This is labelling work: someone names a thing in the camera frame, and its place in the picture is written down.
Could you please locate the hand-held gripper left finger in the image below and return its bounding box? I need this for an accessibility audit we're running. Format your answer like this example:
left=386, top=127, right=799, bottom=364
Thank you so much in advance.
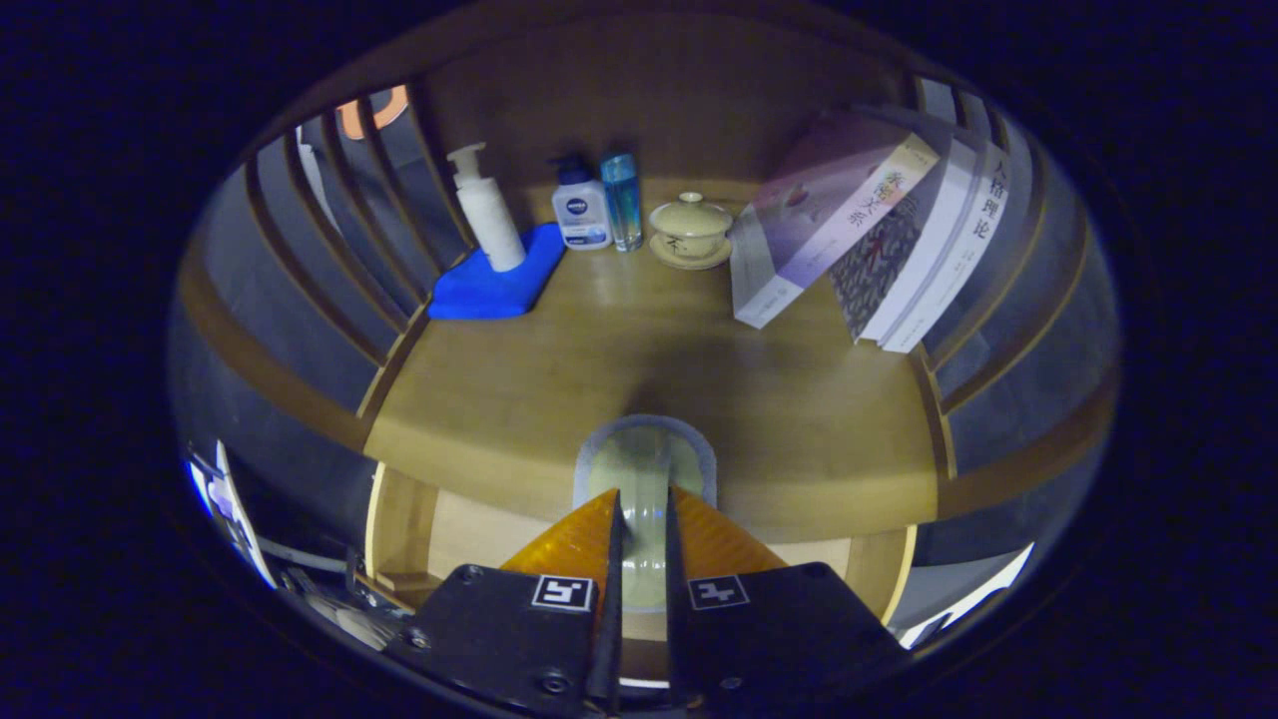
left=384, top=487, right=625, bottom=719

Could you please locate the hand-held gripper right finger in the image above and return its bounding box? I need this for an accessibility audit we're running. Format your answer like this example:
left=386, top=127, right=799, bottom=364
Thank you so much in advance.
left=665, top=487, right=912, bottom=719

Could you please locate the wooden drawer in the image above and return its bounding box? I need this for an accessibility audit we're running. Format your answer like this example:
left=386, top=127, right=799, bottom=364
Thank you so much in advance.
left=364, top=461, right=918, bottom=690

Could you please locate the wooden countertop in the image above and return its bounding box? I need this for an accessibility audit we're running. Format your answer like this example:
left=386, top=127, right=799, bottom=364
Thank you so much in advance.
left=361, top=180, right=945, bottom=545

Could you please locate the wooden cabinet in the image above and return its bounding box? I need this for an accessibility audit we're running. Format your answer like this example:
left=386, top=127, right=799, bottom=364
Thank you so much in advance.
left=170, top=0, right=1119, bottom=690

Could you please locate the blue cloth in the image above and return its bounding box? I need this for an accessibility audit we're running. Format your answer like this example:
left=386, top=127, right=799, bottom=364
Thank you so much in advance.
left=427, top=222, right=567, bottom=322

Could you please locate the beige lidded tea cup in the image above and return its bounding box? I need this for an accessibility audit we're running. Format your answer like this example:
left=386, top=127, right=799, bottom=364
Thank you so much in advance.
left=648, top=192, right=735, bottom=272

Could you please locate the dark patterned cover book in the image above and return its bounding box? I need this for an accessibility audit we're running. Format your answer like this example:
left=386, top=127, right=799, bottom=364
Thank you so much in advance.
left=827, top=135, right=977, bottom=346

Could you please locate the white blue-capped lotion bottle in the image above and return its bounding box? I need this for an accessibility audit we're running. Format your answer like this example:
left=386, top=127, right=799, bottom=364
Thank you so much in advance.
left=551, top=155, right=614, bottom=251

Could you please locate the slim teal bottle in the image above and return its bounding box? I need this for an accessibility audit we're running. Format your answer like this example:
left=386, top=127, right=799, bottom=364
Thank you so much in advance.
left=600, top=152, right=644, bottom=254

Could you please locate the white pump bottle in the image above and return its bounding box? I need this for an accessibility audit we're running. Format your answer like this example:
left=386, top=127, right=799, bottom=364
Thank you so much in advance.
left=446, top=142, right=527, bottom=274

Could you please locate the purple white book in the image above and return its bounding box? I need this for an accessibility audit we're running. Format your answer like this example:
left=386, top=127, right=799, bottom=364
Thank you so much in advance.
left=729, top=108, right=942, bottom=331

